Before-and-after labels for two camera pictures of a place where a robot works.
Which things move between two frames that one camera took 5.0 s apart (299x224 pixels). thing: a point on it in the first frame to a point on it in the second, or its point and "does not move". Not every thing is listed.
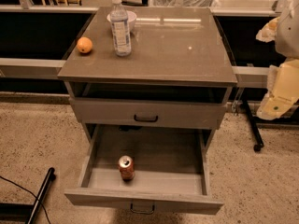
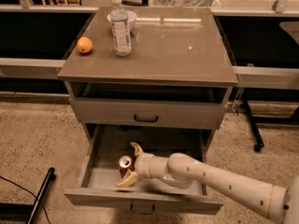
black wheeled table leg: (291, 118) does not move
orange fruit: (84, 45) does not move
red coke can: (126, 166) does not move
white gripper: (288, 35) to (143, 165)
